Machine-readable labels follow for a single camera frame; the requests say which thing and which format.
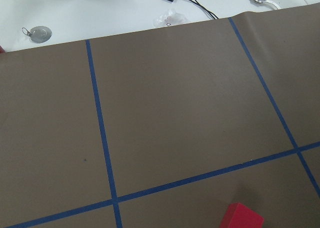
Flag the clear plastic bag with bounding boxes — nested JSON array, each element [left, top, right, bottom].
[[153, 9, 190, 28]]

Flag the round metal disc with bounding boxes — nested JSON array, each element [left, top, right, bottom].
[[21, 26, 53, 44]]

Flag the black cable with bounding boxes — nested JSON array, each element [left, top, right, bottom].
[[174, 0, 220, 20]]

